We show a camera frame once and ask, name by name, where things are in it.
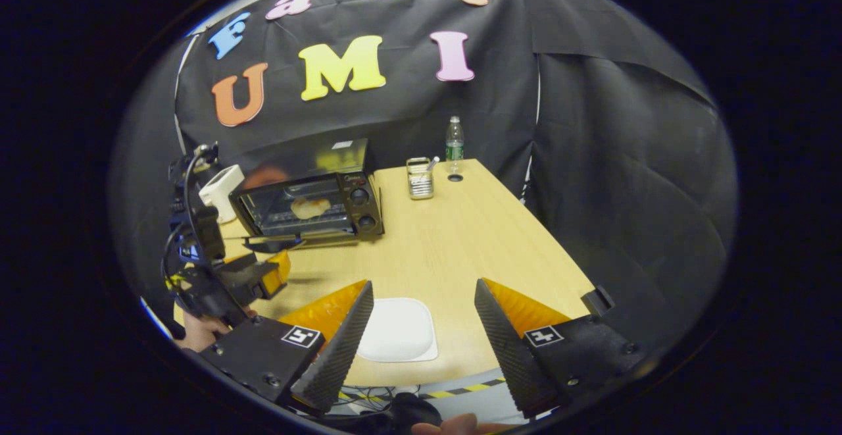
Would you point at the dark round object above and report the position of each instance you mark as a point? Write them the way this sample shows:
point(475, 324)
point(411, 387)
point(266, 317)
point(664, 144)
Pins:
point(414, 412)

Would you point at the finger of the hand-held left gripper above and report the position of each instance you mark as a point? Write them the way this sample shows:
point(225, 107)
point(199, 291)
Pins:
point(253, 277)

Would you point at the golden croissant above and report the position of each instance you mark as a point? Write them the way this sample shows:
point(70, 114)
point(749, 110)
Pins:
point(310, 207)

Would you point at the white toaster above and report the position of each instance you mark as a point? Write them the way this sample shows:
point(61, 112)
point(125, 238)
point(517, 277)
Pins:
point(220, 191)

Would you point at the green label plastic bottle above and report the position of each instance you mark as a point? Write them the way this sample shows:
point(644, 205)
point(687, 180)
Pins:
point(454, 139)

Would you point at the white square plate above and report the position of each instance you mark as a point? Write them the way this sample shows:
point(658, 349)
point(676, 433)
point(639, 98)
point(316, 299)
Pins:
point(398, 330)

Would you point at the black electric oven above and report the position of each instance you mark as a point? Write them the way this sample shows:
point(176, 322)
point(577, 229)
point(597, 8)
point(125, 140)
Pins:
point(358, 208)

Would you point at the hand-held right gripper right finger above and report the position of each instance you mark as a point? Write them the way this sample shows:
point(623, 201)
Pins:
point(510, 349)

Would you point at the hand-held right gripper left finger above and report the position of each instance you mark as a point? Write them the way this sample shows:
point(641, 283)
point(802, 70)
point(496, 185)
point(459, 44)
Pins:
point(342, 349)

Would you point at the black backdrop cloth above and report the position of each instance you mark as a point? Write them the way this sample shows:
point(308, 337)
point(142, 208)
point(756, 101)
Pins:
point(592, 178)

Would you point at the yellow black floor tape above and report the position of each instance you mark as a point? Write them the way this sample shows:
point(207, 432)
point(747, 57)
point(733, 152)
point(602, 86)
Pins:
point(460, 390)

